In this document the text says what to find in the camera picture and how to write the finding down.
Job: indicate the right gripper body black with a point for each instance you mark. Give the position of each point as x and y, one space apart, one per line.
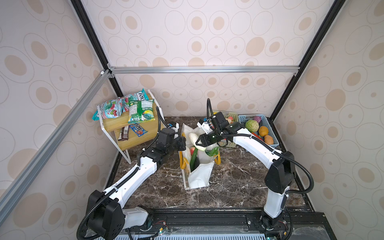
211 137

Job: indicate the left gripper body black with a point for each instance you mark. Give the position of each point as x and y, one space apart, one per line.
176 145

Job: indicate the green leafy vegetable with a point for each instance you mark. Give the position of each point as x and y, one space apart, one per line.
214 152

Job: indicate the white radish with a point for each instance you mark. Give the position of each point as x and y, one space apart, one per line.
194 138

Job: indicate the green cucumber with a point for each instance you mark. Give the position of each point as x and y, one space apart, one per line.
194 161

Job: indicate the white grocery bag yellow handles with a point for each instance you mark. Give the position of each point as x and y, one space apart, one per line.
200 177

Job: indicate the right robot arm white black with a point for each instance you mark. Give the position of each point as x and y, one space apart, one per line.
281 165

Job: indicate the green snack bag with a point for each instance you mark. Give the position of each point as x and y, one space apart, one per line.
141 111

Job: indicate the teal snack bag rear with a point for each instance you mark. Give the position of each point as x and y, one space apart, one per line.
139 96

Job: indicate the teal red snack bag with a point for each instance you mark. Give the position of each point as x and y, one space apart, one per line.
111 109

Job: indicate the green fruit basket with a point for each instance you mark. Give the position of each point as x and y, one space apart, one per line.
226 122

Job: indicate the blue candy packet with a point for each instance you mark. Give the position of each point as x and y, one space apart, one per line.
137 129

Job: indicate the green round cabbage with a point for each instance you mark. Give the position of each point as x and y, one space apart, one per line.
252 126

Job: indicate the blue vegetable basket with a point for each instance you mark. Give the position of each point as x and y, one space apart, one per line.
243 118

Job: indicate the purple onion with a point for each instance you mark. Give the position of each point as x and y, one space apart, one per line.
257 118

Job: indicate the orange fruit in blue basket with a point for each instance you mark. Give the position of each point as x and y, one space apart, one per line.
263 131

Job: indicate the brown chocolate bar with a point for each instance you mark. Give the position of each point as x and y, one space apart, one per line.
124 134

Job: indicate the brown potato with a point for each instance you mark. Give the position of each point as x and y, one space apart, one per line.
268 140

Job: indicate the wooden two-tier shelf white frame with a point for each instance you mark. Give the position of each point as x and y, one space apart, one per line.
111 128

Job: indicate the horizontal aluminium rail back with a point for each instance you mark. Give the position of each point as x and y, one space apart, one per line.
202 70

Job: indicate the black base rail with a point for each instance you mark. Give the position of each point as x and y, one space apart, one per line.
205 224

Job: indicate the diagonal aluminium rail left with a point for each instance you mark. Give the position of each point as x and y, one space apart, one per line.
20 185

